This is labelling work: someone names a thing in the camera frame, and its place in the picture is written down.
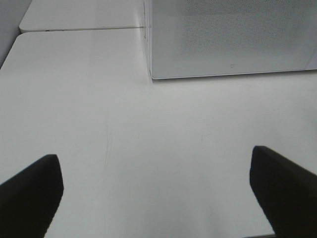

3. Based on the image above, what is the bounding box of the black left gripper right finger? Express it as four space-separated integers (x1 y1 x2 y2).
249 146 317 238

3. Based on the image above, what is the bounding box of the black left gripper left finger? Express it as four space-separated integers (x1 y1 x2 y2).
0 154 64 238

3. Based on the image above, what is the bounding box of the white microwave door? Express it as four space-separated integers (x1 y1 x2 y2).
149 0 317 79

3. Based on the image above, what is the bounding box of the white adjoining table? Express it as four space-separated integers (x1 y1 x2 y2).
19 0 144 33

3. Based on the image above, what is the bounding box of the white microwave oven body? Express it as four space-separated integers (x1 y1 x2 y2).
143 0 152 76

